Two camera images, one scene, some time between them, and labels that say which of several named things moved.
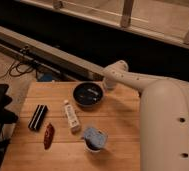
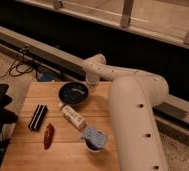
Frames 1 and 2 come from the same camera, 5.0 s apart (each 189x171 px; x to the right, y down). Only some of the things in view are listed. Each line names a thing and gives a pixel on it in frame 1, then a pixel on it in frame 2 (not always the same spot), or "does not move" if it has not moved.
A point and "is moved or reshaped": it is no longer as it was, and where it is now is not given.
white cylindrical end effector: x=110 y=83 → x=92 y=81
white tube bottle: x=72 y=116 is moved or reshaped
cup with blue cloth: x=94 y=139 does not move
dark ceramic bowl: x=88 y=94 → x=73 y=93
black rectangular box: x=37 y=117 does not move
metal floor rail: x=47 y=53 does not move
